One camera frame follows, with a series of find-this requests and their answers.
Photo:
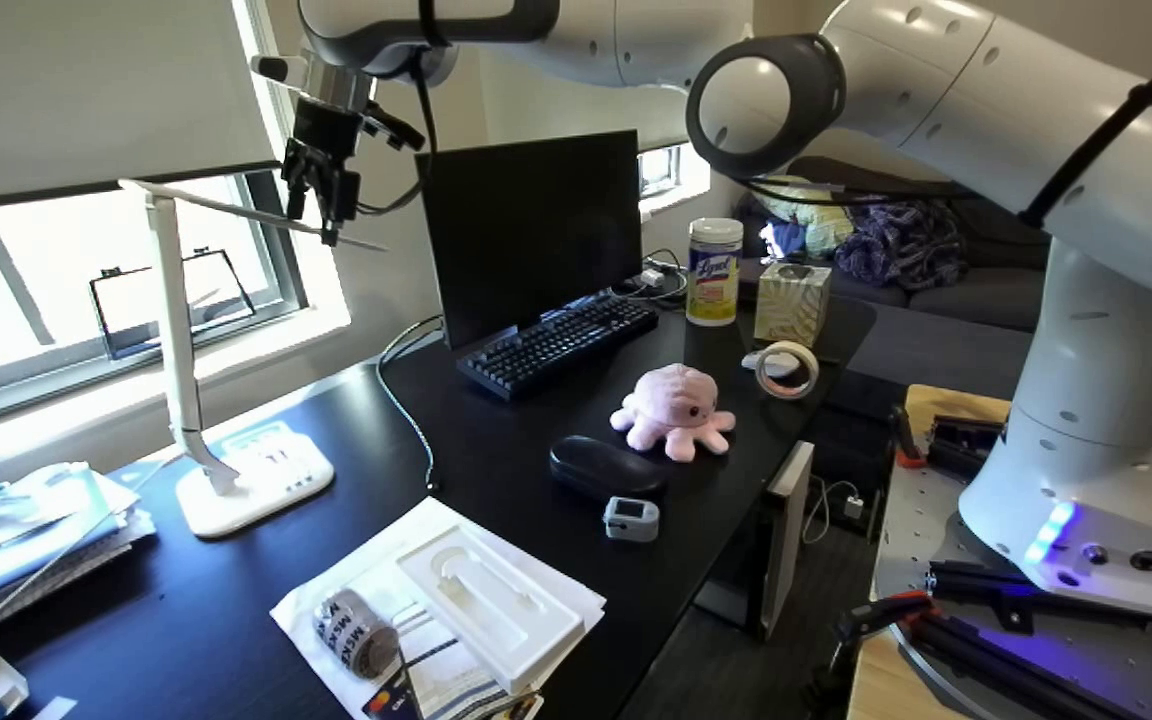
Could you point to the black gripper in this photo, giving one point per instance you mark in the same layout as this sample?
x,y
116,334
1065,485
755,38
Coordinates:
x,y
325,122

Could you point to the white desk lamp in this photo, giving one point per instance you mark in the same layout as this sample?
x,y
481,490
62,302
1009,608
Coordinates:
x,y
247,481

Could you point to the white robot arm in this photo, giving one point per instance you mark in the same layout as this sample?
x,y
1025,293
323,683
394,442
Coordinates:
x,y
1025,122

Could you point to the computer tower under desk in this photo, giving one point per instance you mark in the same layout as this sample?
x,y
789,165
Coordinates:
x,y
756,570

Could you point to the black computer monitor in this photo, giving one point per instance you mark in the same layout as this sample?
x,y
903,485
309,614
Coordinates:
x,y
520,228

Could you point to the black keyboard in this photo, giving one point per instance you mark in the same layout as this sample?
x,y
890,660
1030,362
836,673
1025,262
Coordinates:
x,y
529,357

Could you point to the black computer mouse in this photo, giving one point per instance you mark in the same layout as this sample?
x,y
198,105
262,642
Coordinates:
x,y
600,471

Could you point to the yellow disinfectant wipes canister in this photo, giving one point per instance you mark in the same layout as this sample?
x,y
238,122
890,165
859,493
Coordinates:
x,y
712,270

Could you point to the pink plush octopus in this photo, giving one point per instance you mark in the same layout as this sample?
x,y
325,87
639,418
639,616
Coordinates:
x,y
675,410

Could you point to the grey cylindrical roll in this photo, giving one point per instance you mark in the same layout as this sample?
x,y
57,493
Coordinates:
x,y
352,634

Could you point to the white paper stack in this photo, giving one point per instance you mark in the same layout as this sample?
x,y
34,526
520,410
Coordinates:
x,y
436,673

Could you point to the white pulse oximeter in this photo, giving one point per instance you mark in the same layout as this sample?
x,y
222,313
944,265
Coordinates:
x,y
631,518

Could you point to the white plastic tray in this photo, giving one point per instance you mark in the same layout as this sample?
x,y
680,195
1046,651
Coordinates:
x,y
503,614

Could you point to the stack of blue papers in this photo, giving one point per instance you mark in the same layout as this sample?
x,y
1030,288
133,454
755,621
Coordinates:
x,y
57,526

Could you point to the white tape roll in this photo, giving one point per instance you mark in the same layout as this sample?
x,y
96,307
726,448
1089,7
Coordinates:
x,y
785,370

